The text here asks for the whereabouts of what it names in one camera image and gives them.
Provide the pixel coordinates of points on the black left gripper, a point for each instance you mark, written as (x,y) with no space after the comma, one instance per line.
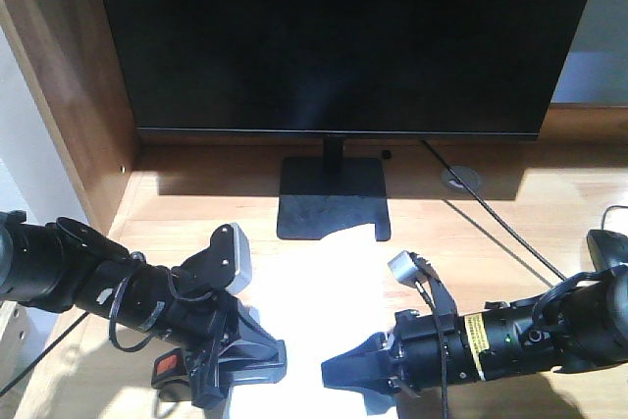
(227,347)

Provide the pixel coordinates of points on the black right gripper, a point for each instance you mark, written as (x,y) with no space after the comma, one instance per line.
(414,361)

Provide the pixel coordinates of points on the white paper sheets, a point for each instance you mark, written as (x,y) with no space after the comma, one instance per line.
(322,298)

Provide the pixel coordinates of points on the black orange stapler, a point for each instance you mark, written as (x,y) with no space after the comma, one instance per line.
(170,369)

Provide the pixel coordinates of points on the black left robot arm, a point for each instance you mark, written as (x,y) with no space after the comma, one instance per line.
(68,264)

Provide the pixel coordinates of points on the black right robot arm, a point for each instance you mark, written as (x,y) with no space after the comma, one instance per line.
(579,325)

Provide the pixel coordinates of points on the black computer mouse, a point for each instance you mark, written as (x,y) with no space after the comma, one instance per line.
(607,249)

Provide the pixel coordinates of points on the black monitor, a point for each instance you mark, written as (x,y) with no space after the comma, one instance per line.
(338,69)

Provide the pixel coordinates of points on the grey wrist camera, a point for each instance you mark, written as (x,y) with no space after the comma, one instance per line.
(409,268)
(230,259)

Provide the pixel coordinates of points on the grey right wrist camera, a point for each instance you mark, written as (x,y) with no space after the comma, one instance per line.
(409,268)

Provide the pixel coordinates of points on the grey desk cable grommet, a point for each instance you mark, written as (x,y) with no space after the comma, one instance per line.
(468,175)

